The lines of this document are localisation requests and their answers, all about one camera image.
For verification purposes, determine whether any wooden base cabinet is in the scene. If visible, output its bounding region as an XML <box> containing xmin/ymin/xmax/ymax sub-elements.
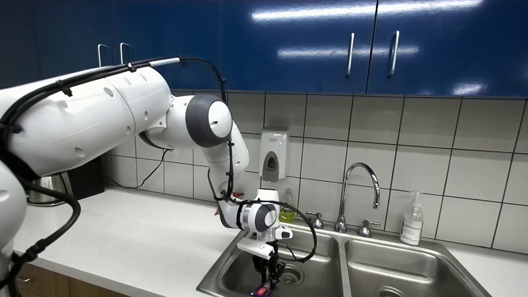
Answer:
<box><xmin>13</xmin><ymin>262</ymin><xmax>131</xmax><ymax>297</ymax></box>

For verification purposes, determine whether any silver kettle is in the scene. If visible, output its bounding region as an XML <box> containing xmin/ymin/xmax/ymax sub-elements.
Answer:
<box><xmin>25</xmin><ymin>173</ymin><xmax>70</xmax><ymax>208</ymax></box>

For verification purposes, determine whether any chrome gooseneck faucet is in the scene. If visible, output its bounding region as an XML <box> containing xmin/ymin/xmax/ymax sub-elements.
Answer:
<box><xmin>309</xmin><ymin>160</ymin><xmax>383</xmax><ymax>239</ymax></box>

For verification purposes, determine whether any round sink drain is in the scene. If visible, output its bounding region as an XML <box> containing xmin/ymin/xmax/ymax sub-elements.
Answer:
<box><xmin>279</xmin><ymin>265</ymin><xmax>305</xmax><ymax>285</ymax></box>

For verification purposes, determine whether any stainless steel double sink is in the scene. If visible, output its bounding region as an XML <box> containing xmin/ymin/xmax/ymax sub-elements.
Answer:
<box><xmin>195</xmin><ymin>221</ymin><xmax>495</xmax><ymax>297</ymax></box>

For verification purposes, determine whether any silver cabinet handle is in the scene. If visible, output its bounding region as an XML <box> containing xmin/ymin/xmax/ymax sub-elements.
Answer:
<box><xmin>96</xmin><ymin>43</ymin><xmax>111</xmax><ymax>69</ymax></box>
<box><xmin>345</xmin><ymin>30</ymin><xmax>358</xmax><ymax>79</ymax></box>
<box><xmin>388</xmin><ymin>28</ymin><xmax>403</xmax><ymax>77</ymax></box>
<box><xmin>117</xmin><ymin>41</ymin><xmax>132</xmax><ymax>66</ymax></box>

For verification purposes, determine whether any black countertop appliance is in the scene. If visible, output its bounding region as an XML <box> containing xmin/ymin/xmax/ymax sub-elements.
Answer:
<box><xmin>68</xmin><ymin>155</ymin><xmax>109</xmax><ymax>201</ymax></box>

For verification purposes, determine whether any white wall soap dispenser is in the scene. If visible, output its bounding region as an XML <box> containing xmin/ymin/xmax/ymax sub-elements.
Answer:
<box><xmin>258</xmin><ymin>129</ymin><xmax>291</xmax><ymax>183</ymax></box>

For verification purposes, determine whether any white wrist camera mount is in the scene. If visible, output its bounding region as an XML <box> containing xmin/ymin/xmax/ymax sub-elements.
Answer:
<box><xmin>236</xmin><ymin>237</ymin><xmax>277</xmax><ymax>262</ymax></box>

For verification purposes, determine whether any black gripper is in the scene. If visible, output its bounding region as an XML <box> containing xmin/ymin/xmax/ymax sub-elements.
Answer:
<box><xmin>251</xmin><ymin>254</ymin><xmax>287</xmax><ymax>294</ymax></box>

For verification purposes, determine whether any clear pump soap bottle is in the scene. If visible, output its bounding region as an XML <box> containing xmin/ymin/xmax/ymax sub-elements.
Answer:
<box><xmin>400</xmin><ymin>191</ymin><xmax>426</xmax><ymax>247</ymax></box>

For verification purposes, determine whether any blue cabinet door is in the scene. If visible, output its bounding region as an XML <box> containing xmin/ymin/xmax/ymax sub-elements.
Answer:
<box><xmin>0</xmin><ymin>0</ymin><xmax>116</xmax><ymax>89</ymax></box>
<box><xmin>111</xmin><ymin>0</ymin><xmax>223</xmax><ymax>92</ymax></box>
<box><xmin>218</xmin><ymin>0</ymin><xmax>380</xmax><ymax>96</ymax></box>
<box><xmin>365</xmin><ymin>0</ymin><xmax>528</xmax><ymax>100</ymax></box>

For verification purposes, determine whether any black power cord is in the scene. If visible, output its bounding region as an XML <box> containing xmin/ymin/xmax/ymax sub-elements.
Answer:
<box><xmin>137</xmin><ymin>147</ymin><xmax>173</xmax><ymax>190</ymax></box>

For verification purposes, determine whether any thick black cable conduit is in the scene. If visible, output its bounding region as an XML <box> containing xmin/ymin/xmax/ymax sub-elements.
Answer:
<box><xmin>0</xmin><ymin>147</ymin><xmax>84</xmax><ymax>294</ymax></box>

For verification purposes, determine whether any yellow green sponge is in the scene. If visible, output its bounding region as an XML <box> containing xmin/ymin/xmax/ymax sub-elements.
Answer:
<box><xmin>277</xmin><ymin>204</ymin><xmax>299</xmax><ymax>224</ymax></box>

